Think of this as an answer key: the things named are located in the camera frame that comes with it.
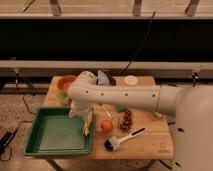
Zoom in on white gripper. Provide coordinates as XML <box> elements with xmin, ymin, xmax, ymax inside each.
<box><xmin>69</xmin><ymin>100</ymin><xmax>92</xmax><ymax>118</ymax></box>

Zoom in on green plastic tray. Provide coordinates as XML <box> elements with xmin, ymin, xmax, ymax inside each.
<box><xmin>24</xmin><ymin>107</ymin><xmax>93</xmax><ymax>157</ymax></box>

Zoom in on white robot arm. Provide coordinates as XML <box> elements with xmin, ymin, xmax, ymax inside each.
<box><xmin>68</xmin><ymin>71</ymin><xmax>213</xmax><ymax>171</ymax></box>

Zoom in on green plastic cup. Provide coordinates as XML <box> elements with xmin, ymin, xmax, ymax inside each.
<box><xmin>56</xmin><ymin>91</ymin><xmax>70</xmax><ymax>106</ymax></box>

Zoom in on metal spoon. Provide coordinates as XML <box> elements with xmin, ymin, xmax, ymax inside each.
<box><xmin>99</xmin><ymin>104</ymin><xmax>113</xmax><ymax>119</ymax></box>

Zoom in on orange bowl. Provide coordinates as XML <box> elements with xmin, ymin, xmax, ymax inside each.
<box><xmin>57</xmin><ymin>75</ymin><xmax>76</xmax><ymax>91</ymax></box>

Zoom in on orange fruit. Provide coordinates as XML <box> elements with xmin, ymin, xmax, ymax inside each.
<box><xmin>101</xmin><ymin>120</ymin><xmax>113</xmax><ymax>134</ymax></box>

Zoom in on grey crumpled cloth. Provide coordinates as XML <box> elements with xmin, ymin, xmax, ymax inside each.
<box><xmin>98</xmin><ymin>70</ymin><xmax>110</xmax><ymax>86</ymax></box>

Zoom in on green sponge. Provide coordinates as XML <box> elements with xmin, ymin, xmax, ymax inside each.
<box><xmin>115</xmin><ymin>105</ymin><xmax>126</xmax><ymax>112</ymax></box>

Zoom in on dark bowl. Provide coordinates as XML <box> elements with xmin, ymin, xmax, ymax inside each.
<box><xmin>108</xmin><ymin>77</ymin><xmax>116</xmax><ymax>86</ymax></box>

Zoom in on bunch of dark grapes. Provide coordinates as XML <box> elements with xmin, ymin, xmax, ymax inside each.
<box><xmin>118</xmin><ymin>109</ymin><xmax>132</xmax><ymax>132</ymax></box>

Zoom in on white dish brush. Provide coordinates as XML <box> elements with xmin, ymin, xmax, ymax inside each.
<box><xmin>104</xmin><ymin>128</ymin><xmax>144</xmax><ymax>151</ymax></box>

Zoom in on white round container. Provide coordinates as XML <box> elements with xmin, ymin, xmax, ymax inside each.
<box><xmin>124</xmin><ymin>75</ymin><xmax>138</xmax><ymax>86</ymax></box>

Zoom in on black power adapter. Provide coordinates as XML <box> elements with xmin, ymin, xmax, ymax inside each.
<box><xmin>0</xmin><ymin>132</ymin><xmax>14</xmax><ymax>155</ymax></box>

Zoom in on black cable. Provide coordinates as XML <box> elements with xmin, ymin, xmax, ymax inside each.
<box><xmin>119</xmin><ymin>10</ymin><xmax>157</xmax><ymax>77</ymax></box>

